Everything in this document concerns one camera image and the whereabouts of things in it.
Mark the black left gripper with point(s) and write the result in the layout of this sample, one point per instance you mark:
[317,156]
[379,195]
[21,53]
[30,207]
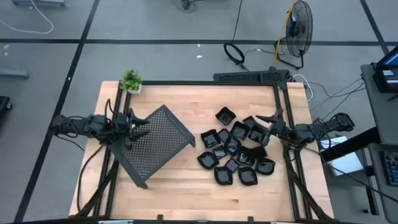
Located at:
[121,126]

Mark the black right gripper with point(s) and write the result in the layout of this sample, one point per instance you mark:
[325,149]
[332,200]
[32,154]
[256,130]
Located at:
[284,130]

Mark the black round plate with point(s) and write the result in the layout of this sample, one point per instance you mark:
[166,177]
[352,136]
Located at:
[232,145]

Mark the black leaf-shaped plate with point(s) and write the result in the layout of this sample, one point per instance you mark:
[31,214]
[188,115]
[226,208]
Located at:
[207,160]
[223,175]
[247,176]
[265,166]

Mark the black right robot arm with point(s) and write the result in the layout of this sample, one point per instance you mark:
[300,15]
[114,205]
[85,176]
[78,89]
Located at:
[339,122]

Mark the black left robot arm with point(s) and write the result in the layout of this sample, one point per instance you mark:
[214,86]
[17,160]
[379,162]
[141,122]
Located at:
[90,126]

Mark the black perforated metal shelf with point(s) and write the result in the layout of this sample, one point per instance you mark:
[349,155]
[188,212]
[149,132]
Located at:
[155,140]

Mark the green plant in white pot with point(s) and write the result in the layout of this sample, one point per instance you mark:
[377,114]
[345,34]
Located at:
[132,80]

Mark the black perforated electronics box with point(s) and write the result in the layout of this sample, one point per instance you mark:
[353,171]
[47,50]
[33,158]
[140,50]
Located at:
[248,76]

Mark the white box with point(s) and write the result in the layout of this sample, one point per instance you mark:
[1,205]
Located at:
[345,161]

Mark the black beam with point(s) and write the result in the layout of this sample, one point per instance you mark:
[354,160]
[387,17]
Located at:
[351,144]

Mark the black clamp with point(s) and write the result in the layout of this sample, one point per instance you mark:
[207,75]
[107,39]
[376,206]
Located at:
[160,218]
[250,219]

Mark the white label strip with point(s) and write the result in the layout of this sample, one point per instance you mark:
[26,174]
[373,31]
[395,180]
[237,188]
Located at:
[115,222]

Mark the black floor fan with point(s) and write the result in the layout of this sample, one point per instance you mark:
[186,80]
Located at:
[299,31]

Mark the grey desk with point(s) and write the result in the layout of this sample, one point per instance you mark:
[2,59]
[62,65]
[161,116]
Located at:
[377,161]
[384,118]

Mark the black desk leg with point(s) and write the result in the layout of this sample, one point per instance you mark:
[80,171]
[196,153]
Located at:
[371,199]

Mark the black monitor with blue screen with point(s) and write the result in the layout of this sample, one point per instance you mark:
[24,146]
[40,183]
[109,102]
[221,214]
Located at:
[388,77]

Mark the black keyboard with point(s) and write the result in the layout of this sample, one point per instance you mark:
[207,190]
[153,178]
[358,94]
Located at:
[392,169]

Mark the grey metal bar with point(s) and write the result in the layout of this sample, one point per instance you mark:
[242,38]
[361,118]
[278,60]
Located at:
[14,74]

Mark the grey cart base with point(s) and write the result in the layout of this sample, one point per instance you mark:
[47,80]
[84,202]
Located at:
[38,2]

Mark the black aluminium table frame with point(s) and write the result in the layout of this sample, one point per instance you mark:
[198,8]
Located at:
[202,83]

